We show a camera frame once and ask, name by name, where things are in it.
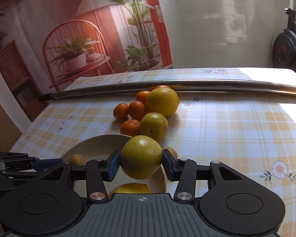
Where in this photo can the beige round plate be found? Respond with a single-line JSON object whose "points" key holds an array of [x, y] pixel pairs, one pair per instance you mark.
{"points": [[100, 147]]}

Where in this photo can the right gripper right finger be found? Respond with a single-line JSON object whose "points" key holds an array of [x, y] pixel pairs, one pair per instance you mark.
{"points": [[186, 172]]}

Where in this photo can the small orange mandarin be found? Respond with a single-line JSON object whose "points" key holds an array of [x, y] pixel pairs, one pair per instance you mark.
{"points": [[121, 111]]}

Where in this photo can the steel telescopic pole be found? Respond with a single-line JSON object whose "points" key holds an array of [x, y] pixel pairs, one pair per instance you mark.
{"points": [[184, 85]]}

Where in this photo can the yellow-green orange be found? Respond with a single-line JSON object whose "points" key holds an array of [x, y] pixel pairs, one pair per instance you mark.
{"points": [[141, 157], [154, 125]]}

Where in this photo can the plaid floral tablecloth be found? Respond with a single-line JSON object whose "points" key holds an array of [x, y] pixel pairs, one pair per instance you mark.
{"points": [[254, 134]]}

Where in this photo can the black exercise bike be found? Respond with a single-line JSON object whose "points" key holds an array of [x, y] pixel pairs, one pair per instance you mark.
{"points": [[284, 47]]}

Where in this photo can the large yellow grapefruit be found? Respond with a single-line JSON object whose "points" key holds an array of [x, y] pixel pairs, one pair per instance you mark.
{"points": [[130, 188]]}

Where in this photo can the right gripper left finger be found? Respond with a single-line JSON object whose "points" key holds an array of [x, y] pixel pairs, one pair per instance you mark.
{"points": [[95, 172]]}

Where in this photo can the large yellow orange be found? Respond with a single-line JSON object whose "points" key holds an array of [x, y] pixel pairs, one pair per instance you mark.
{"points": [[162, 100]]}

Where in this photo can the brown kiwi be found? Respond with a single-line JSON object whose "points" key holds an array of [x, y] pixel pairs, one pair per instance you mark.
{"points": [[77, 160], [172, 151]]}

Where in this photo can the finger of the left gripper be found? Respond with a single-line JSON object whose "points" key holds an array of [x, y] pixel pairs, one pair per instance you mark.
{"points": [[12, 160], [38, 166]]}

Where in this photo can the printed room backdrop cloth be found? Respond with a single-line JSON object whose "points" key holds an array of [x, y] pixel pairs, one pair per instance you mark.
{"points": [[45, 45]]}

